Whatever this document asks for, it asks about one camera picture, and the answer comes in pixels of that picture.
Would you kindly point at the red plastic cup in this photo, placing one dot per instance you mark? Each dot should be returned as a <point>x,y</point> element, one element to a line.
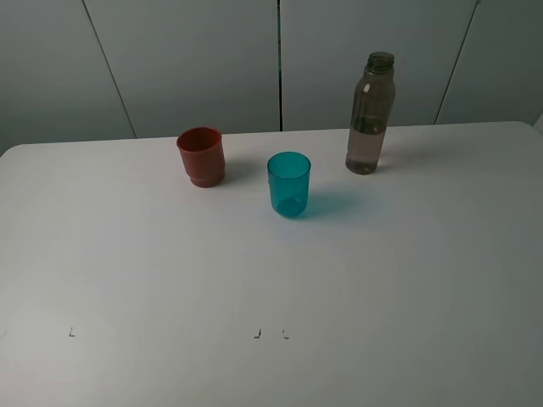
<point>202,156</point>

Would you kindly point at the smoky transparent water bottle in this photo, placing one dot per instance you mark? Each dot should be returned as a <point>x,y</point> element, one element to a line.
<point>373,101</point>

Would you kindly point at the teal transparent plastic cup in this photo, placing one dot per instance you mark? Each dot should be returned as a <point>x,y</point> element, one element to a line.
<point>289,180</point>

